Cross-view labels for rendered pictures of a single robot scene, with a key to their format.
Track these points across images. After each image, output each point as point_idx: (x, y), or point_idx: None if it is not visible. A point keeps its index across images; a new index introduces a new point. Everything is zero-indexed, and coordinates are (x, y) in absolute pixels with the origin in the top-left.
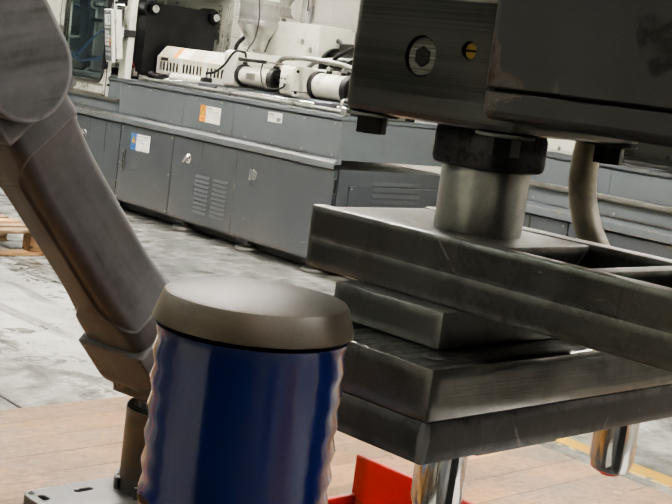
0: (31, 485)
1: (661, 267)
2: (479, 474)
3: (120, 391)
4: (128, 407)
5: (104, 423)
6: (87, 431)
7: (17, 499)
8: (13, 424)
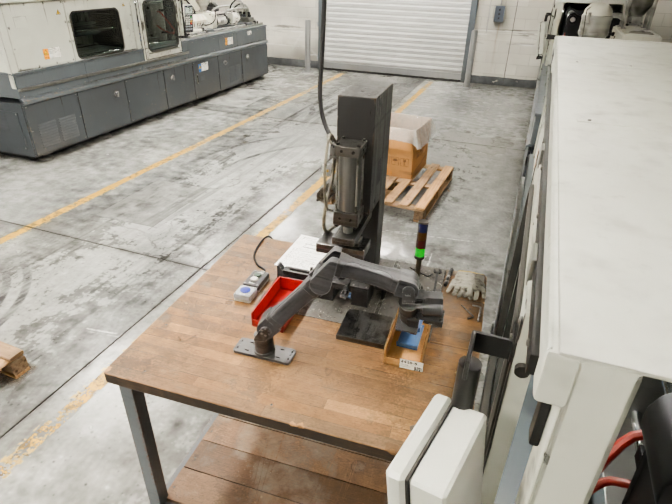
0: (276, 370)
1: None
2: (194, 321)
3: (266, 340)
4: (270, 338)
5: (219, 384)
6: (229, 383)
7: (286, 367)
8: (238, 396)
